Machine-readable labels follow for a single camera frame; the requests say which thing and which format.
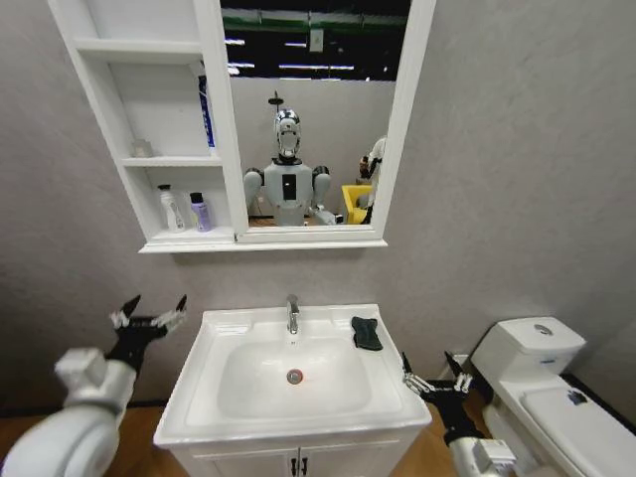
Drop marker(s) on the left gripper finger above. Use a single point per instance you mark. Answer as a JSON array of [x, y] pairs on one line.
[[171, 315], [123, 314]]

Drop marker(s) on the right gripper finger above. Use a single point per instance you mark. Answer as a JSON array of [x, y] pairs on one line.
[[412, 381], [462, 380]]

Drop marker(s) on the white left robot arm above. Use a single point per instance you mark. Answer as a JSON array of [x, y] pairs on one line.
[[49, 442]]

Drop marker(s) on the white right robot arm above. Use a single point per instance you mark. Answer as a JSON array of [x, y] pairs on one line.
[[464, 457]]

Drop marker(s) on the dark folded towel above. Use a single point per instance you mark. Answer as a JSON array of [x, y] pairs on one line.
[[366, 334]]

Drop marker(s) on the white ceramic washbasin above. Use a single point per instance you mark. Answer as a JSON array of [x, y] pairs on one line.
[[248, 382]]

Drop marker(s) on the white vanity cabinet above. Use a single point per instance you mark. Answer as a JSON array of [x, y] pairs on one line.
[[238, 459]]

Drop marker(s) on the white toilet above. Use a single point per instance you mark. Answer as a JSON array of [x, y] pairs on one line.
[[551, 397]]

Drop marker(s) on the chrome toilet flush button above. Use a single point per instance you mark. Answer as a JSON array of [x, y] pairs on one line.
[[541, 328]]

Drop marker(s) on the purple bottle black cap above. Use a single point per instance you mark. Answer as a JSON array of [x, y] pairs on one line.
[[201, 216]]

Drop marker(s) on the white bottle black cap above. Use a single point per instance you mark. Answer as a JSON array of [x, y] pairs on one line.
[[172, 211]]

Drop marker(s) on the small black clip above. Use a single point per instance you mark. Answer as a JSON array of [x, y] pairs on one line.
[[576, 397]]

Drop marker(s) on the round metal sink drain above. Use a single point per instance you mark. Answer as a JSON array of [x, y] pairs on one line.
[[294, 376]]

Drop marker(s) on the chrome faucet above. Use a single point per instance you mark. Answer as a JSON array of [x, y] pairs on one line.
[[293, 315]]

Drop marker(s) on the blue and white tube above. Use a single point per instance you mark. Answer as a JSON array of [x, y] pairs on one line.
[[207, 114]]

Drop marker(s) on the rectangular wall mirror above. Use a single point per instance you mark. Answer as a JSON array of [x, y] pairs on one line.
[[318, 124]]

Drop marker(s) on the white wall shelf cabinet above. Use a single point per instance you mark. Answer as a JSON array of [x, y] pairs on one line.
[[149, 49]]

